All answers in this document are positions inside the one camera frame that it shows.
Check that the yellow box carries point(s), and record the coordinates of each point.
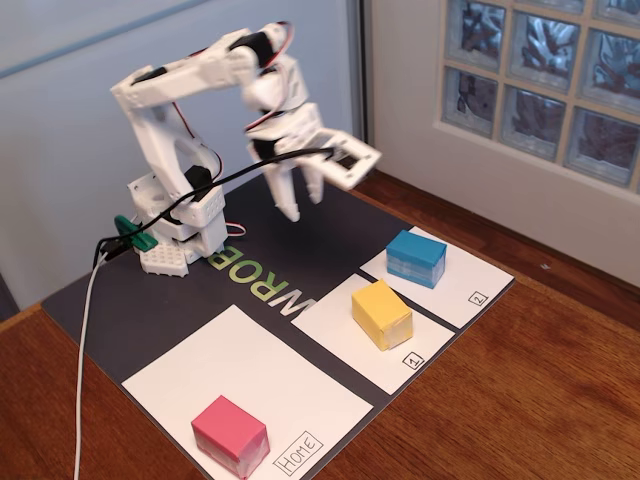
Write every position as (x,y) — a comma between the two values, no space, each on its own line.
(380,312)

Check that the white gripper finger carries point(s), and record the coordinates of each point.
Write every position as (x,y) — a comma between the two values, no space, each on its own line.
(285,192)
(315,187)

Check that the white home zone paper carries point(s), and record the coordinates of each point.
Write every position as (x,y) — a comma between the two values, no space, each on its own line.
(300,400)

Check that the dark grey mat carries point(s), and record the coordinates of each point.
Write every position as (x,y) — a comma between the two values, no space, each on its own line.
(325,220)

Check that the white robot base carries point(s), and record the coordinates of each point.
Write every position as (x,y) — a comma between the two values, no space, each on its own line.
(160,260)

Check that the blue box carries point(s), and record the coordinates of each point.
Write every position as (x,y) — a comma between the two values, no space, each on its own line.
(415,250)

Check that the white zone 1 paper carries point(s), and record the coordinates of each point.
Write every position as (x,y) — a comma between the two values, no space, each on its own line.
(350,355)

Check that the green clamp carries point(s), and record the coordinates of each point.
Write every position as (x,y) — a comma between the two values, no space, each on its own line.
(145,243)

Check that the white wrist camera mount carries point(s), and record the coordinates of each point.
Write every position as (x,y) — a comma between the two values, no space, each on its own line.
(335,175)

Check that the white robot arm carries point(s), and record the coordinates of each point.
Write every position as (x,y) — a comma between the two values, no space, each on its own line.
(155,130)

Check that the glass block window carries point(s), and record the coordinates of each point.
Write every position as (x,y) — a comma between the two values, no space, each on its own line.
(535,115)

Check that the grey metal door frame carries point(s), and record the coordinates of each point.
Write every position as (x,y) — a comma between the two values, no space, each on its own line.
(361,75)

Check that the pink box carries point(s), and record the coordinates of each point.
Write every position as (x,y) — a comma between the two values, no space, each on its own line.
(227,432)

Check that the white zone 2 paper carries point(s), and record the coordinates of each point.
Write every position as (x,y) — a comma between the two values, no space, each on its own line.
(465,272)

